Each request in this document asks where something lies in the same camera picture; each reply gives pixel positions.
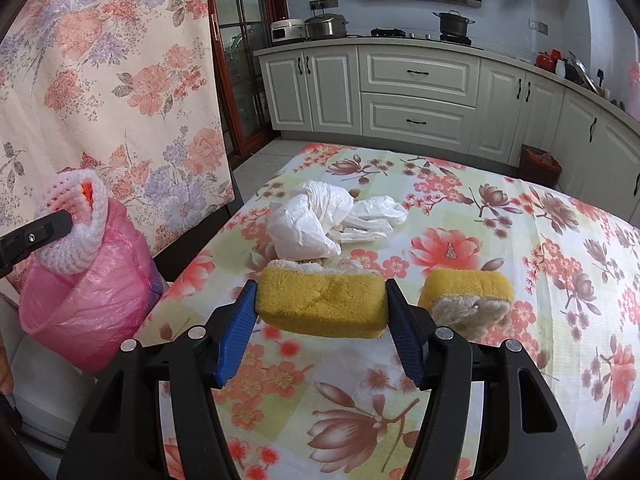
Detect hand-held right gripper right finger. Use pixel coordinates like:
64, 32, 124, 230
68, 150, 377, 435
385, 277, 586, 480

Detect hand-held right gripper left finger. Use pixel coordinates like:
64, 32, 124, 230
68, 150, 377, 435
56, 280, 258, 480

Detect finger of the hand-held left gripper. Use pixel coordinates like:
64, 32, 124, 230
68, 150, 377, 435
0, 209, 73, 278

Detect curled pink foam fruit net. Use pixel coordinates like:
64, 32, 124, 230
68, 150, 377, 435
34, 170, 108, 275

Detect yellow sponge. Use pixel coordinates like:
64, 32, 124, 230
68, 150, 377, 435
417, 267, 515, 341
256, 259, 390, 339

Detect pink lined trash bin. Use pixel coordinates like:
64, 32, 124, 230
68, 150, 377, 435
19, 197, 163, 373

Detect white plastic bag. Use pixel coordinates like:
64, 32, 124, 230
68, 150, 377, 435
266, 180, 408, 261

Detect floral tablecloth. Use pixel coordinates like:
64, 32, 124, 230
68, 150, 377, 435
132, 142, 640, 480

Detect floral curtain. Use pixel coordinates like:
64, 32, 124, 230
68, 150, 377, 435
0, 0, 236, 291

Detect red waste bin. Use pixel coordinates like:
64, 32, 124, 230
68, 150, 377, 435
517, 145, 563, 188

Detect cream kitchen cabinets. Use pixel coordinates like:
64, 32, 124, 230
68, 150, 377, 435
252, 35, 640, 211

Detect wooden glass door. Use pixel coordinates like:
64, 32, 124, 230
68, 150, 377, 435
206, 0, 291, 158

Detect black gas stove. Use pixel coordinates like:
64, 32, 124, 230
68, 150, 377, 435
371, 27, 473, 45

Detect white rice cooker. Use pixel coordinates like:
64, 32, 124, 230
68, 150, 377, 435
270, 19, 306, 43

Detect black cooking pot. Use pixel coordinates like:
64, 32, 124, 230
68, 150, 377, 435
432, 10, 476, 38

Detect steel tray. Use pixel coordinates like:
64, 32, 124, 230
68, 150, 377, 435
567, 50, 598, 92

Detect steel pressure cooker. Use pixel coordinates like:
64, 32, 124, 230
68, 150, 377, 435
304, 12, 348, 41

